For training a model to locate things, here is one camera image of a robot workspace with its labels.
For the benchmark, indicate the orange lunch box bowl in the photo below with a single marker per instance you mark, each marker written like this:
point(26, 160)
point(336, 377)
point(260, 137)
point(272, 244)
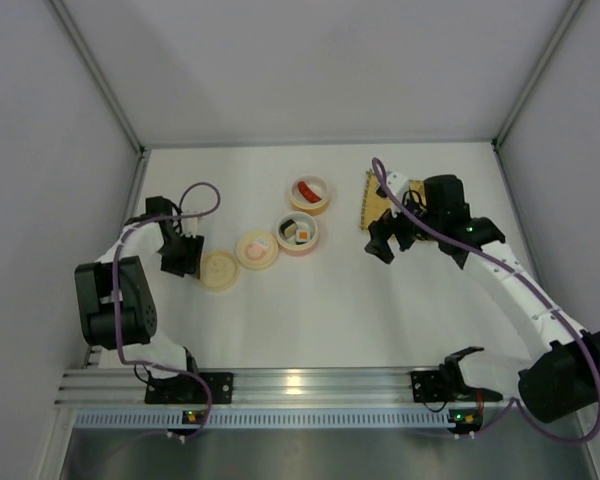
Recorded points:
point(320, 186)

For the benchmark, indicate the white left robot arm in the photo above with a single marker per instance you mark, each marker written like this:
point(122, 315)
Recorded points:
point(116, 307)

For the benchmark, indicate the right aluminium frame post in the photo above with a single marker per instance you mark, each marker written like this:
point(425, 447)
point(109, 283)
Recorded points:
point(548, 52)

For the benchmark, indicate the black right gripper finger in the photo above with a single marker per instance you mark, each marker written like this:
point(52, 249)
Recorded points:
point(380, 231)
point(459, 254)

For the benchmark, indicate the bamboo sushi mat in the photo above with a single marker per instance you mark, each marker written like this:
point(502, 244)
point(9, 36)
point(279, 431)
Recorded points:
point(375, 202)

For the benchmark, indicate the red sausage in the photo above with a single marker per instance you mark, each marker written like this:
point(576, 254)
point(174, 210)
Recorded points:
point(307, 193)

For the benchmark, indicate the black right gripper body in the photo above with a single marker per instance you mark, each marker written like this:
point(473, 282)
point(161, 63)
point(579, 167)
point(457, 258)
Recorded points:
point(393, 231)

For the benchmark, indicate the pink lunch box bowl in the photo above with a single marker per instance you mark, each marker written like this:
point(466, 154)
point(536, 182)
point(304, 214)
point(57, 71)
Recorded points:
point(305, 221)

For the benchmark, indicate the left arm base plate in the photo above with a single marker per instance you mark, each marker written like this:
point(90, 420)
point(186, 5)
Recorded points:
point(182, 389)

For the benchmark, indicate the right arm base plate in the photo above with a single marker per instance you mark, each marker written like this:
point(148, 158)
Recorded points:
point(430, 386)

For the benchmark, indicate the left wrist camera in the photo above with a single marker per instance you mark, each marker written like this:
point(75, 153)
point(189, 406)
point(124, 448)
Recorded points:
point(190, 224)

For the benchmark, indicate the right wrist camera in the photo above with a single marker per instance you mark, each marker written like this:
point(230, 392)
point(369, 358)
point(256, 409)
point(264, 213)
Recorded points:
point(398, 184)

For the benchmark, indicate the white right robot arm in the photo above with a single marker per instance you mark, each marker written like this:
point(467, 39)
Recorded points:
point(561, 371)

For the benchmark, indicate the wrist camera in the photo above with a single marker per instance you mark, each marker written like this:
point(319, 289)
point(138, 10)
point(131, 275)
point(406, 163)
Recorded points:
point(190, 224)
point(398, 184)

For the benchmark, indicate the cream plain lid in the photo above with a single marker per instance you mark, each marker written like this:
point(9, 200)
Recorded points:
point(219, 270)

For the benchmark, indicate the aluminium frame post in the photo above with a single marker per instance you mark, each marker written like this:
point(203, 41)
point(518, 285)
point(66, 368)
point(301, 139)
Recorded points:
point(76, 39)
point(548, 52)

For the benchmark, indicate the slotted cable duct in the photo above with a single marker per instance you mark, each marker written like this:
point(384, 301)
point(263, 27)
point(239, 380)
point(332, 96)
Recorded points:
point(277, 418)

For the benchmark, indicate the aluminium mounting rail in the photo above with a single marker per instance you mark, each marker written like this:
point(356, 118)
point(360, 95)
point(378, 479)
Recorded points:
point(276, 388)

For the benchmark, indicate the cream lid with pink ring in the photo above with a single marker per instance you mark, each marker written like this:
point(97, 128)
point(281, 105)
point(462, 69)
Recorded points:
point(257, 250)

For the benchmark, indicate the left aluminium frame post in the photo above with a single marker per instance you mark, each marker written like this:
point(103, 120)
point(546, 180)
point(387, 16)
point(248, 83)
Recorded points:
point(76, 39)

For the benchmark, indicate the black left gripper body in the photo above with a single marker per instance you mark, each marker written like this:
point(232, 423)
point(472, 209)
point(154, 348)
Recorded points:
point(184, 255)

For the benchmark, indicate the sushi roll green centre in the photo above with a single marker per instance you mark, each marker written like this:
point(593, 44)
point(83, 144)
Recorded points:
point(288, 228)

